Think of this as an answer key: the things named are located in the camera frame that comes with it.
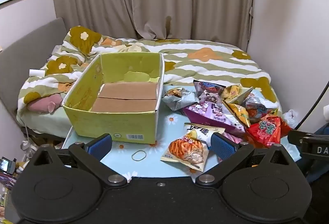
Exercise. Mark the pink plush toy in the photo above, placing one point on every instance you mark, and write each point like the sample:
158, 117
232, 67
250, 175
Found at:
43, 103

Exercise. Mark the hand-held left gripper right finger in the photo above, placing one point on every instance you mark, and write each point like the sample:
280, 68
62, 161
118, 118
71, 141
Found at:
222, 146

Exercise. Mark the yellow-green cardboard box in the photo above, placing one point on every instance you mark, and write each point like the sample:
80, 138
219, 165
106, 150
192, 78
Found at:
115, 123

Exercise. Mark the large purple snack packet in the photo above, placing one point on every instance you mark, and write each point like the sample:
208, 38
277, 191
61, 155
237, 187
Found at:
205, 116

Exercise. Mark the rubber band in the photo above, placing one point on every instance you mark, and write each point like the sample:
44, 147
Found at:
131, 156

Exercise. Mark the yellow red-print snack packet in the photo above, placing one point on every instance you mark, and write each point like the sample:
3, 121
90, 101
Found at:
235, 91

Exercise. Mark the purple cartoon figures snack packet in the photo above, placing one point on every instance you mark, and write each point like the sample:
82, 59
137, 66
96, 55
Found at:
208, 90

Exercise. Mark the striped floral blanket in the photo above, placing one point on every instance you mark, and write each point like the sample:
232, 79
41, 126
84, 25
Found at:
218, 64

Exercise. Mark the white snack packet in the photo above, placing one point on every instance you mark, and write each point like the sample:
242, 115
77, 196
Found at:
259, 105

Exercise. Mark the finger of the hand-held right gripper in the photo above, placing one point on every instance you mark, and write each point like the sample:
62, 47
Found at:
295, 136

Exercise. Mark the red snack packet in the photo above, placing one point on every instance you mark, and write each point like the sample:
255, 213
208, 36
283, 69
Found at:
267, 131

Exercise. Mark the silver snack packet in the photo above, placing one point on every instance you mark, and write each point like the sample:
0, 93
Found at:
180, 100

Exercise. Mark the grey bed headboard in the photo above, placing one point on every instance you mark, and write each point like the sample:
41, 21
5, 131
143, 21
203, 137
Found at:
30, 41

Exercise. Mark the pink snack packet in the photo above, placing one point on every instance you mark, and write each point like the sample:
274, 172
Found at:
232, 137

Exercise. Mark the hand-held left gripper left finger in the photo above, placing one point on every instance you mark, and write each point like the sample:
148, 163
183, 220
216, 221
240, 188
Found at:
99, 146

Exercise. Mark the orange striped snack packet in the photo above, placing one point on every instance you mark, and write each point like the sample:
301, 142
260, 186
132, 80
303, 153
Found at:
185, 149

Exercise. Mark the yellow chocolate snack packet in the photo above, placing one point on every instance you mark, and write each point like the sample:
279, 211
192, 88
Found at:
240, 113

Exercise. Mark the white plastic bag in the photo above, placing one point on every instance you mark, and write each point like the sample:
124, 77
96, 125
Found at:
291, 117

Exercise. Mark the white power adapter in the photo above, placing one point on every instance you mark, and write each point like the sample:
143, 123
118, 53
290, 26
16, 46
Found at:
25, 145

